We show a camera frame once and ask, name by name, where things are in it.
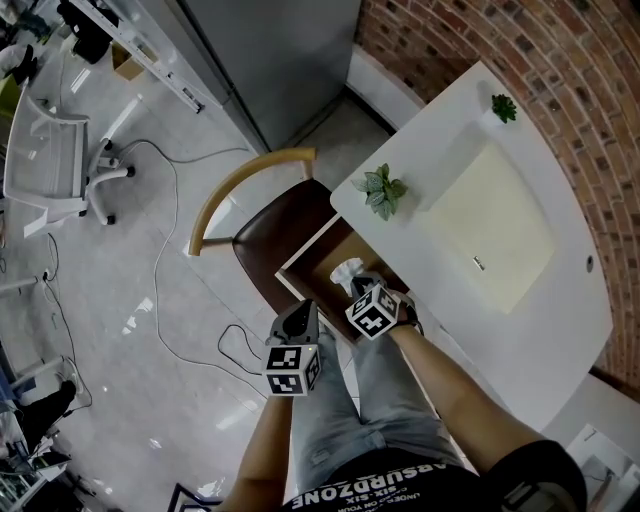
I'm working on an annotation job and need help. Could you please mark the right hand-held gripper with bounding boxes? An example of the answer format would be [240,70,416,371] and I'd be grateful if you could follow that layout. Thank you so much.
[344,272,400,342]

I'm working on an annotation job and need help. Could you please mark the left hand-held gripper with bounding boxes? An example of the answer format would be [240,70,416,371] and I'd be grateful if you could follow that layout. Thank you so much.
[262,299,322,399]

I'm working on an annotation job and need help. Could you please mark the white cloth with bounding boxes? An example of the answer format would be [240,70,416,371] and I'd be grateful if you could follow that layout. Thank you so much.
[329,257,367,296]

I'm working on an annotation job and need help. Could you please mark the wooden drawer with white front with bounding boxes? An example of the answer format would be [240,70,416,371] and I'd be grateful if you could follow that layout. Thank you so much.
[274,212,411,346]

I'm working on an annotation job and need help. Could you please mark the person's left forearm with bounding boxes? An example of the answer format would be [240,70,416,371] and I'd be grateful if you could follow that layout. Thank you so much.
[219,394,296,512]

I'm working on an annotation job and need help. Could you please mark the person's right forearm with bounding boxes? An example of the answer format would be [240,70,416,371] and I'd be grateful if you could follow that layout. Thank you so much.
[387,324,546,476]

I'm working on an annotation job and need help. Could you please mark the person's right hand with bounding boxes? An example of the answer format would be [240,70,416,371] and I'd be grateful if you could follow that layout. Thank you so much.
[397,294,424,334]

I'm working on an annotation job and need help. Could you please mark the wooden chair with brown seat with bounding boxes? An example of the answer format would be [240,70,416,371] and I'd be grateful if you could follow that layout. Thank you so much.
[188,146,341,314]

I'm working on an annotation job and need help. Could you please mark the person's light denim jeans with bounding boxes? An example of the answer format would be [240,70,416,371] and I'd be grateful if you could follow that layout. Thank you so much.
[289,329,466,496]

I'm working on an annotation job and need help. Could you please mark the pale veined leafy plant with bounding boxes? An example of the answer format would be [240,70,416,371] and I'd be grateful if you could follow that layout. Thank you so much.
[350,163,410,222]

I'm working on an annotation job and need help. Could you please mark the cream desk mat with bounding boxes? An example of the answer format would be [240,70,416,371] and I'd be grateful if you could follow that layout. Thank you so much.
[424,141,557,316]

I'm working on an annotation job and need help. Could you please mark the person's black printed t-shirt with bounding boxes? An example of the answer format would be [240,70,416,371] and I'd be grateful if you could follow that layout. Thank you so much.
[282,439,589,512]

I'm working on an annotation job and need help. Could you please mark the white desk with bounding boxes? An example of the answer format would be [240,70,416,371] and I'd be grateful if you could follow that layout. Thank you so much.
[328,60,615,434]

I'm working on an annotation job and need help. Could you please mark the small dark green succulent plant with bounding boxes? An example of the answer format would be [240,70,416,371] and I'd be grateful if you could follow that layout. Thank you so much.
[482,93,519,126]

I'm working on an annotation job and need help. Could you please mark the white side cabinet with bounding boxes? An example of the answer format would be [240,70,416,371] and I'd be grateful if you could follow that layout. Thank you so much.
[567,423,640,512]

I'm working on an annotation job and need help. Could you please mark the white shelving rack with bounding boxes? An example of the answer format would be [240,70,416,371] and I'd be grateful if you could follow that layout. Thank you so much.
[64,0,206,114]

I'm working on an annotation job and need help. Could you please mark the cardboard box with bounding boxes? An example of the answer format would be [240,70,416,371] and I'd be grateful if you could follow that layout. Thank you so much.
[110,42,146,81]

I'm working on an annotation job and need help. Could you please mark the white mesh office chair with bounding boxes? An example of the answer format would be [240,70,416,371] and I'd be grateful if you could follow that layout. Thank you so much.
[2,92,137,239]

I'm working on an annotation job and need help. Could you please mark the black bin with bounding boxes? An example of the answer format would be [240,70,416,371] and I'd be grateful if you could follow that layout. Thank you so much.
[72,29,112,65]

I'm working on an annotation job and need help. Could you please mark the black floor cable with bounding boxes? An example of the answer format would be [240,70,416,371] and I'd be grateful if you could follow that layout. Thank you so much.
[217,323,274,361]

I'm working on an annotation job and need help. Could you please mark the white floor cable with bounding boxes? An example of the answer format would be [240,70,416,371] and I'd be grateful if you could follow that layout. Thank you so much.
[117,139,269,401]

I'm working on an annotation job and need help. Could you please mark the black metal frame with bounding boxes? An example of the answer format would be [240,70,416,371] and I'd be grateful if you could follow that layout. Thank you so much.
[167,482,224,512]

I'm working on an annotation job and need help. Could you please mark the grey arm strap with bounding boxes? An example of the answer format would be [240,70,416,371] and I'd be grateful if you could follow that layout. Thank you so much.
[502,482,546,512]

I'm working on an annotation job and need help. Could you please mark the white table leg frame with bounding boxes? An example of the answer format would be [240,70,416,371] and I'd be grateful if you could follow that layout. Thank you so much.
[0,274,41,296]

